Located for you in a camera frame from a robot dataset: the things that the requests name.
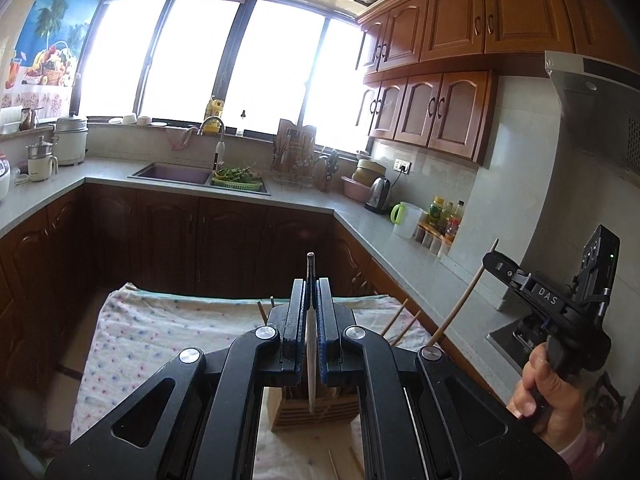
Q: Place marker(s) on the green handled white pitcher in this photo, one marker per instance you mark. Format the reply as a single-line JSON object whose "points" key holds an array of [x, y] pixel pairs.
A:
{"points": [[405, 218]]}

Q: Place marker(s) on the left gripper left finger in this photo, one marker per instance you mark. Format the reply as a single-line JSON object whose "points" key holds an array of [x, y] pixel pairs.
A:
{"points": [[197, 416]]}

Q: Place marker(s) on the upper wooden cabinets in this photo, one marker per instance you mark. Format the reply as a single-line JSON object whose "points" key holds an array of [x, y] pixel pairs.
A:
{"points": [[431, 67]]}

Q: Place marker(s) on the wooden cabinets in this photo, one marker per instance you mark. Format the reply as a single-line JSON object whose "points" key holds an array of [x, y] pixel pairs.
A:
{"points": [[60, 244], [431, 67]]}

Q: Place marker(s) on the pink basin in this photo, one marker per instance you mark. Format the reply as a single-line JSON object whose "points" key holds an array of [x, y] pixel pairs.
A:
{"points": [[355, 190]]}

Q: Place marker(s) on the kitchen sink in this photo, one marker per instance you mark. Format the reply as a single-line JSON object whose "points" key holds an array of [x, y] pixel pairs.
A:
{"points": [[174, 173]]}

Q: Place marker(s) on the wooden chopstick three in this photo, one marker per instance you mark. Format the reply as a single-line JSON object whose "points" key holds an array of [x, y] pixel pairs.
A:
{"points": [[262, 312]]}

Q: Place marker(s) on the steel electric kettle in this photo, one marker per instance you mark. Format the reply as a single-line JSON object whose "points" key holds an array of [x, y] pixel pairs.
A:
{"points": [[378, 197]]}

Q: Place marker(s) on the dish drying rack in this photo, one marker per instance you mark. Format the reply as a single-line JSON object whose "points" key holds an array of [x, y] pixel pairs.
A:
{"points": [[297, 161]]}

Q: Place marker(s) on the wooden chopstick one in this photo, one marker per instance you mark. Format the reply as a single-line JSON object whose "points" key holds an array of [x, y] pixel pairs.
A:
{"points": [[395, 316]]}

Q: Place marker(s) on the small white electric pot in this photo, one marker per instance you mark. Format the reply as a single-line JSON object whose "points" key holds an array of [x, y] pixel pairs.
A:
{"points": [[41, 162]]}

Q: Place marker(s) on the wall power outlet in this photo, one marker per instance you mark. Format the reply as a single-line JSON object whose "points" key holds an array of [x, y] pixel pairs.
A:
{"points": [[402, 166]]}

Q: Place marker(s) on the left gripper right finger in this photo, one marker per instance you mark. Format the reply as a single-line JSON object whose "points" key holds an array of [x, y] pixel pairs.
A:
{"points": [[421, 416]]}

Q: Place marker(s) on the range hood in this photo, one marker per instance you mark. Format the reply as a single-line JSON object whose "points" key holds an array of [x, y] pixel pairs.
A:
{"points": [[600, 108]]}

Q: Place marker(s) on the condiment bottles group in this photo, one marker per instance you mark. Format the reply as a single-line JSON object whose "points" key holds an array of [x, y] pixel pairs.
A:
{"points": [[438, 226]]}

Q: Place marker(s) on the lower wooden cabinets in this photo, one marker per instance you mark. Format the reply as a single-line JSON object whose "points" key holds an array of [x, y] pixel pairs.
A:
{"points": [[60, 244]]}

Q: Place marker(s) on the large white cooker pot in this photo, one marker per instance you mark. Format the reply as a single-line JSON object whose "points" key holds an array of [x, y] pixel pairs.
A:
{"points": [[70, 140]]}

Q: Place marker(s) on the kitchen faucet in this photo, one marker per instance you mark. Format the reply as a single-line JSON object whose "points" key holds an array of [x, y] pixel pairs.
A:
{"points": [[220, 147]]}

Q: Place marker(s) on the wooden chopstick four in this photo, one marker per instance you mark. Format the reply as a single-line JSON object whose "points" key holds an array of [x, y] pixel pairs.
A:
{"points": [[485, 292]]}

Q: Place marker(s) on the green vegetable basket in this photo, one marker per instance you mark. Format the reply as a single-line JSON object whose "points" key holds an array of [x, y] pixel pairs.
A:
{"points": [[240, 179]]}

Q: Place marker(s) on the steel fork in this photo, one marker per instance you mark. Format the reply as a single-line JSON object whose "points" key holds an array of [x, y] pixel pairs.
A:
{"points": [[311, 332]]}

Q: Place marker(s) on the tropical fruit poster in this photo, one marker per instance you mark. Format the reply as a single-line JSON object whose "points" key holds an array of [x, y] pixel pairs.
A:
{"points": [[45, 55]]}

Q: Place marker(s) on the floral white tablecloth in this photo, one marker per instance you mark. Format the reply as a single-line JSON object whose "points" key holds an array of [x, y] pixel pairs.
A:
{"points": [[138, 331]]}

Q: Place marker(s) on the white red rice cooker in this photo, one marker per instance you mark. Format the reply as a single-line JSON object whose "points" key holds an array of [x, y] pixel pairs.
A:
{"points": [[5, 176]]}

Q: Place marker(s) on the person's right hand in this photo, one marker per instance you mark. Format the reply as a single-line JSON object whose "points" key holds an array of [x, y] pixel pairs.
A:
{"points": [[566, 419]]}

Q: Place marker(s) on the wooden utensil holder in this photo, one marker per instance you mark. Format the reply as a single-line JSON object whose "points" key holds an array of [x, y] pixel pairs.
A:
{"points": [[289, 408]]}

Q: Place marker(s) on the gas stove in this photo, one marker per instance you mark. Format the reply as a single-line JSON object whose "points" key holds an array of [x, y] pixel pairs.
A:
{"points": [[516, 340]]}

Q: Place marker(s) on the yellow bottle on sill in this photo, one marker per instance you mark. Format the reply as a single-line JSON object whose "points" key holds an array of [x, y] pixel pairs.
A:
{"points": [[214, 107]]}

